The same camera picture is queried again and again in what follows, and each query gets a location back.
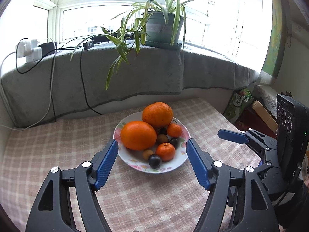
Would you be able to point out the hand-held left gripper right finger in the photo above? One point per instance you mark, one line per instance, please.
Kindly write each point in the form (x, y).
(198, 165)

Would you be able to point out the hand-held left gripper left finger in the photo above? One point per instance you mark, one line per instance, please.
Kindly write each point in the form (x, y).
(106, 164)

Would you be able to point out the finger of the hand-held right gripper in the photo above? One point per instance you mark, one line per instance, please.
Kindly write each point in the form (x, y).
(269, 168)
(231, 135)

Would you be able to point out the floral white plate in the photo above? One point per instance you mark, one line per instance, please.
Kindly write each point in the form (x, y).
(130, 158)

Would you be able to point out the dark purple plum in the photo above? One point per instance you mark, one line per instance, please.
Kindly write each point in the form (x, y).
(173, 142)
(163, 131)
(154, 161)

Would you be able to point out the small tangerine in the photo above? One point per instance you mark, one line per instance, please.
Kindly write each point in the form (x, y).
(165, 151)
(174, 130)

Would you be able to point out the brown longan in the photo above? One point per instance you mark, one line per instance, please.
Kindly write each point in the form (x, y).
(147, 154)

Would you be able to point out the large smooth oval orange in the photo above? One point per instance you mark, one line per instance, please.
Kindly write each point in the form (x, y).
(138, 135)

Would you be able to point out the large rough mandarin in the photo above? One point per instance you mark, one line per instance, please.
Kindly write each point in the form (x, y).
(157, 114)

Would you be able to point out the dark red box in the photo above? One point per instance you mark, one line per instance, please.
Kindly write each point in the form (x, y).
(251, 123)

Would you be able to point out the brown cardboard box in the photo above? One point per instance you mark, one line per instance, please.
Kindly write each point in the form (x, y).
(262, 112)

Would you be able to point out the green printed package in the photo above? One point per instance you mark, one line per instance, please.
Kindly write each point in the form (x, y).
(237, 104)

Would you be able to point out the white lace cloth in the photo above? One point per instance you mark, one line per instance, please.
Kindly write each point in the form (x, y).
(268, 96)

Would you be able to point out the pink checked tablecloth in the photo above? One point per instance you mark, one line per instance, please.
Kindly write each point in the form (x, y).
(149, 198)

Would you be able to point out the grey blanket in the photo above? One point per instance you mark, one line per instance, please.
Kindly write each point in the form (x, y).
(144, 77)

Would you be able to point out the grey pot saucer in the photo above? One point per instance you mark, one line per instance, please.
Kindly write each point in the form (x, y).
(164, 46)

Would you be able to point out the spider plant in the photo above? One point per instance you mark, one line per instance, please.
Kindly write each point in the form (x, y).
(125, 50)

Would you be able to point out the black power strip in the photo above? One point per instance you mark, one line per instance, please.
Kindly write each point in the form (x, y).
(88, 45)

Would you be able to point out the black flat device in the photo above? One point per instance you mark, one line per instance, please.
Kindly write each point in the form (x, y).
(101, 38)

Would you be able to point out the grey plant pot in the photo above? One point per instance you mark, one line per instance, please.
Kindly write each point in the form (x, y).
(157, 29)

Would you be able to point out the black power adapter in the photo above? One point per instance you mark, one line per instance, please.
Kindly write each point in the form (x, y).
(48, 46)

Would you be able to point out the white power adapter plugs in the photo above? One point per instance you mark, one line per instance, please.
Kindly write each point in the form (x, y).
(29, 50)

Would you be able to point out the green wall poster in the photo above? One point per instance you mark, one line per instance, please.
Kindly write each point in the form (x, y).
(275, 48)

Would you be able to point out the white wall socket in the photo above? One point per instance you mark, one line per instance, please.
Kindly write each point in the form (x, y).
(297, 29)

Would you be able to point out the white window frame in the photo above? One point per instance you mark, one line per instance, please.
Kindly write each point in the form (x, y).
(55, 19)

